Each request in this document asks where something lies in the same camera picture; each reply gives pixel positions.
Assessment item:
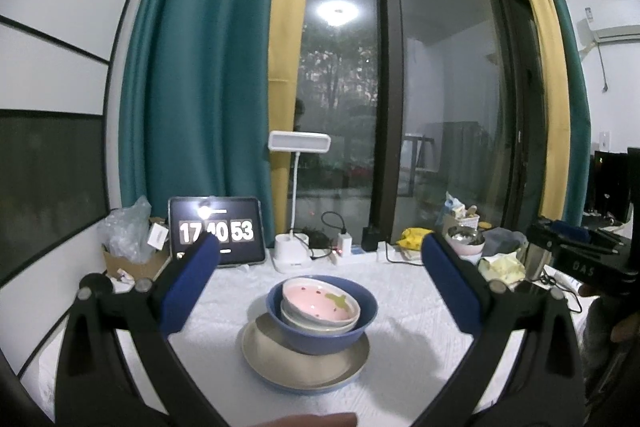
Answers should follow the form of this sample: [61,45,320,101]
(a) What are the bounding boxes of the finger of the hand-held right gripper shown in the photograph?
[529,218,591,248]

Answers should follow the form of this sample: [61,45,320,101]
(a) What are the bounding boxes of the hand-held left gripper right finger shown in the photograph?
[412,233,586,427]

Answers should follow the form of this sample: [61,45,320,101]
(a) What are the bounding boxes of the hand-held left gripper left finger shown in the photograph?
[54,234,226,427]

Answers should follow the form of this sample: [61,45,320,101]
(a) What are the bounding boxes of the beige plate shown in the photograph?
[241,314,372,390]

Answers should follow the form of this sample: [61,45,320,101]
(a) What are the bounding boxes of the pink strawberry bowl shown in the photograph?
[281,277,361,325]

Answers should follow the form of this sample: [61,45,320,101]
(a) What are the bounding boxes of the cream bowl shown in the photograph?
[280,299,361,334]

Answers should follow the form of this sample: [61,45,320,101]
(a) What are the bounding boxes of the dark blue bowl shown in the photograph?
[266,276,378,355]

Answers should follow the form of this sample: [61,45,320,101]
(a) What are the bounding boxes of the person's right hand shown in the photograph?
[611,313,640,344]

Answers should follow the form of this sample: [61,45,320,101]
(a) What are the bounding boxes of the person's left hand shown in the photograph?
[252,412,358,427]

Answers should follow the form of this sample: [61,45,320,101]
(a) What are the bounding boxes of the steel thermos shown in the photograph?
[520,239,553,283]

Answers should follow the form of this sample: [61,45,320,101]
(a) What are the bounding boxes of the small pink bowl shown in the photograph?
[446,227,485,258]

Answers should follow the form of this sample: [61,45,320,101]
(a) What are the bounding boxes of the grey cloth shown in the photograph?
[482,228,528,258]

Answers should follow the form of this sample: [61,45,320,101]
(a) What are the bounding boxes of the yellow packet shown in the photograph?
[397,228,433,252]

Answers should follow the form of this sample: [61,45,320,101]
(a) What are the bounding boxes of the pale yellow cloth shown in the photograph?
[480,254,526,283]

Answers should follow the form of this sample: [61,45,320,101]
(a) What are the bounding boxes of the tablet showing clock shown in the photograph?
[168,196,267,268]

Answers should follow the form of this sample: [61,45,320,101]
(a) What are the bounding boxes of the small cream box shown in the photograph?
[445,192,481,230]

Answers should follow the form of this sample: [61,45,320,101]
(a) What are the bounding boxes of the white power strip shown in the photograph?
[327,244,387,261]

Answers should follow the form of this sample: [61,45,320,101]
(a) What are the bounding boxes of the teal curtain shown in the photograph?
[118,0,281,233]
[535,0,593,228]

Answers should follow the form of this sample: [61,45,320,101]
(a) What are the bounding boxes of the yellow curtain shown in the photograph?
[502,0,571,220]
[267,0,316,238]

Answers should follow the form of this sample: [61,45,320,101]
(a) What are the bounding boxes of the white desk lamp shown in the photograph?
[268,131,332,275]

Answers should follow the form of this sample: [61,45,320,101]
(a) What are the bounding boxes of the white air conditioner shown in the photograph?
[577,7,640,48]

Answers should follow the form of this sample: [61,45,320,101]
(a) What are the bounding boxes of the black lamp cable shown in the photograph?
[300,229,335,259]

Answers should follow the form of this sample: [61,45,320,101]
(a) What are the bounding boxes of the black charger cable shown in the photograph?
[321,212,348,235]

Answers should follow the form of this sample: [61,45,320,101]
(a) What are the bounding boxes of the black window frame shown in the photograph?
[370,0,407,248]

